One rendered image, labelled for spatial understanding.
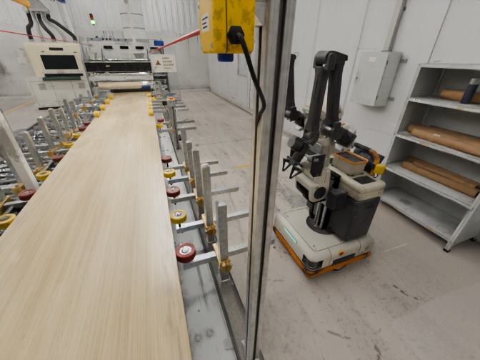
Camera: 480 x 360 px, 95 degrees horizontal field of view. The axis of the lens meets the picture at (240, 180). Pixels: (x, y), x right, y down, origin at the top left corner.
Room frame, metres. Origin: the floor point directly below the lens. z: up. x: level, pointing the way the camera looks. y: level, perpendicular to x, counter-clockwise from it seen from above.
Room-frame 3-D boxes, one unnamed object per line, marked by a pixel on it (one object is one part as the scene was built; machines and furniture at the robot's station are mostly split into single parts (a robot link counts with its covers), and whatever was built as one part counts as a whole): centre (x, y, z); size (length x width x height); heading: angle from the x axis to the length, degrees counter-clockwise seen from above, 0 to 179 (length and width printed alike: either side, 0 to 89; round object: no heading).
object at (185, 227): (0.95, 0.13, 0.81); 0.43 x 0.03 x 0.04; 111
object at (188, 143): (1.36, 0.33, 0.88); 0.04 x 0.04 x 0.48; 21
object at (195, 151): (1.13, 0.25, 0.92); 0.04 x 0.04 x 0.48; 21
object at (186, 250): (0.64, 0.22, 0.85); 0.08 x 0.08 x 0.11
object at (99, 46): (5.27, 2.40, 0.95); 1.65 x 0.70 x 1.90; 111
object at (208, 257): (0.71, 0.04, 0.82); 0.43 x 0.03 x 0.04; 111
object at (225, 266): (0.68, 0.08, 0.83); 0.14 x 0.06 x 0.05; 21
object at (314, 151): (1.44, -0.48, 0.99); 0.28 x 0.16 x 0.22; 21
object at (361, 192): (1.57, -0.83, 0.59); 0.55 x 0.34 x 0.83; 21
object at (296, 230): (1.54, -0.75, 0.16); 0.67 x 0.64 x 0.25; 111
